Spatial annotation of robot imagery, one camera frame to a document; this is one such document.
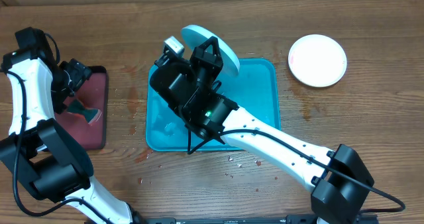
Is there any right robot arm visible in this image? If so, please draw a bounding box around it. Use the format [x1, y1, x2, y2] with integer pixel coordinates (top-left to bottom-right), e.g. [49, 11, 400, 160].
[150, 36, 374, 223]

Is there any black tray with red water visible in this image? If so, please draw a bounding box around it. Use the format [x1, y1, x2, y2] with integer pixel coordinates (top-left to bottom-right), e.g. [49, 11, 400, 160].
[55, 66, 109, 150]

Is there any green and pink sponge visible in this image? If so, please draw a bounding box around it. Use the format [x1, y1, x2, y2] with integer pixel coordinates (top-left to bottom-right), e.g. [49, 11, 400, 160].
[67, 99, 101, 124]

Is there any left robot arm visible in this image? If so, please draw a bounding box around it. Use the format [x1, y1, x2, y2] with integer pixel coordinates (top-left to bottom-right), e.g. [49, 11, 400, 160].
[1, 54, 144, 223]

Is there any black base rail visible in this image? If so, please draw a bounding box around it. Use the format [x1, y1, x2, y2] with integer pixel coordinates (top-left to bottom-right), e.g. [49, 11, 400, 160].
[84, 213, 379, 224]

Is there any blue plastic tray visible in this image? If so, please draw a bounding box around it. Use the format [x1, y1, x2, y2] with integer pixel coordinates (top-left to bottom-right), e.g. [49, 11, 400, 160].
[145, 58, 281, 152]

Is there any white plate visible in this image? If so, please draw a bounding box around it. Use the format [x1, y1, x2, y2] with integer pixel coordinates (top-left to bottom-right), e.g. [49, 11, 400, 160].
[288, 34, 348, 88]

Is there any light blue rimmed plate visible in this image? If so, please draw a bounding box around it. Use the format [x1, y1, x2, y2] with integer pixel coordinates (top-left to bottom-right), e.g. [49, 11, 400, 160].
[180, 25, 241, 79]

